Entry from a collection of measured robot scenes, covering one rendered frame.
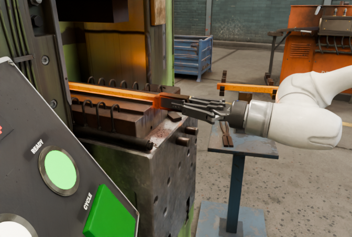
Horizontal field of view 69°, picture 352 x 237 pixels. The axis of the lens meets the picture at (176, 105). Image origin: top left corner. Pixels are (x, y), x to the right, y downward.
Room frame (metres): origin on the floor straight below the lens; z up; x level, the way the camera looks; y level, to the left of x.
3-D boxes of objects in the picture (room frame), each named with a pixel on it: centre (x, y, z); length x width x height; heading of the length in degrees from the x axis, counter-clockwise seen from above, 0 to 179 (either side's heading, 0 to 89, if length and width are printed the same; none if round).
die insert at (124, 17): (0.80, 0.29, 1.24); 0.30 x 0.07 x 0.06; 68
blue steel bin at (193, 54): (4.91, -0.02, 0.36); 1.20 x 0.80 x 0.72; 68
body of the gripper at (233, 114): (0.62, -0.14, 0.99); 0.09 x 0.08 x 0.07; 68
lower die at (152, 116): (0.76, 0.26, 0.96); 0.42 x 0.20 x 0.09; 68
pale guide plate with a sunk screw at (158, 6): (1.02, 0.07, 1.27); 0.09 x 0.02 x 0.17; 158
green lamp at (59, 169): (0.23, 0.12, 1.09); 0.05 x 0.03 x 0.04; 158
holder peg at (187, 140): (0.68, -0.02, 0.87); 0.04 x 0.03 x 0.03; 68
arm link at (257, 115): (0.59, -0.21, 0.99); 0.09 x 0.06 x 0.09; 158
